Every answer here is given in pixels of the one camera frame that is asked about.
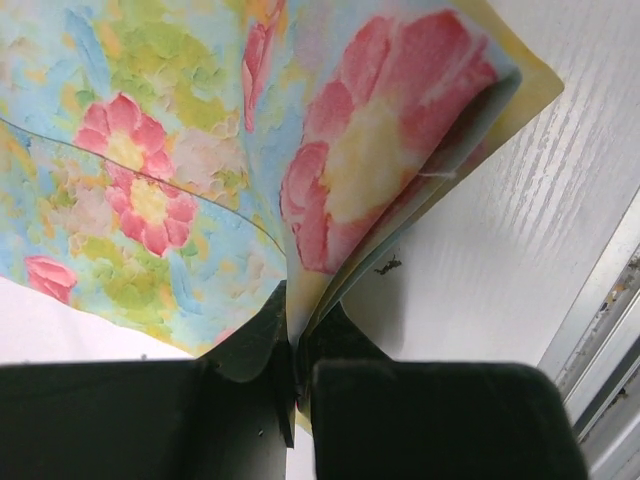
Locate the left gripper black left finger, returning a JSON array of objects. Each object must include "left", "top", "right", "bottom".
[{"left": 1, "top": 285, "right": 295, "bottom": 479}]

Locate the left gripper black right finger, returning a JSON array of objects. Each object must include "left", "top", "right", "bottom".
[{"left": 296, "top": 307, "right": 588, "bottom": 479}]

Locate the pastel patterned cloth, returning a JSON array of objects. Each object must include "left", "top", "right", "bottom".
[{"left": 0, "top": 0, "right": 566, "bottom": 436}]

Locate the aluminium frame rail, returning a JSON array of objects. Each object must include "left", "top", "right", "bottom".
[{"left": 538, "top": 199, "right": 639, "bottom": 479}]

